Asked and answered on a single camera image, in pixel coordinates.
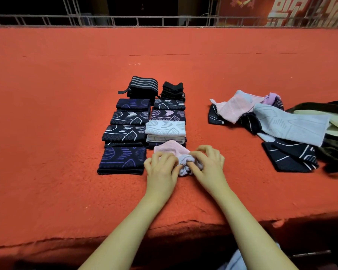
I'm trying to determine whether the person's pale blue clothing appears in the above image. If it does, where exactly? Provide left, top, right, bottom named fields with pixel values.
left=217, top=241, right=282, bottom=270

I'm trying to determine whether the red banner with white print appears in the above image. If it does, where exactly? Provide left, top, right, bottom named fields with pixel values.
left=217, top=0, right=338, bottom=27

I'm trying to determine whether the person's left hand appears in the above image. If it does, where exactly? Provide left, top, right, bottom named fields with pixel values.
left=143, top=151, right=184, bottom=203

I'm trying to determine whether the person's left forearm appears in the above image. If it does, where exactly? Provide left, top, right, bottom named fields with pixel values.
left=79, top=194, right=172, bottom=270

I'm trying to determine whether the person's right forearm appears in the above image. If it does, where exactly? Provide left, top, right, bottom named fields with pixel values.
left=211, top=188, right=299, bottom=270

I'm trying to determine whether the single black white-patterned sock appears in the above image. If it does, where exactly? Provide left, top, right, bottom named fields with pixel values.
left=110, top=110, right=151, bottom=126
left=102, top=124, right=148, bottom=143

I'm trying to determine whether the single navy purple-cuffed sock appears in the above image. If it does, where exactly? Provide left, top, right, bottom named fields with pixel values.
left=97, top=146, right=148, bottom=176

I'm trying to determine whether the dark brown door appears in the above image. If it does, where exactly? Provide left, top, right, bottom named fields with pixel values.
left=107, top=0, right=178, bottom=17

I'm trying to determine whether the single black grey-striped sock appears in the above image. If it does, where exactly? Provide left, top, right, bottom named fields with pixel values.
left=153, top=99, right=187, bottom=111

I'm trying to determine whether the single black white-lined sock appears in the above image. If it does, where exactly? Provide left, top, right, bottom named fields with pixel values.
left=262, top=140, right=320, bottom=173

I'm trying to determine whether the person's right hand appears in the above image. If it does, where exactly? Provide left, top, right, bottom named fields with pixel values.
left=187, top=144, right=229, bottom=197

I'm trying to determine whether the single black purple-lined sock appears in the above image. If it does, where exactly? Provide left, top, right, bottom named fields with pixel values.
left=151, top=109, right=187, bottom=122
left=105, top=141, right=146, bottom=148

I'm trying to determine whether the grey metal truss tower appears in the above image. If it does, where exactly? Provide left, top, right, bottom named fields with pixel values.
left=63, top=0, right=84, bottom=26
left=207, top=0, right=220, bottom=27

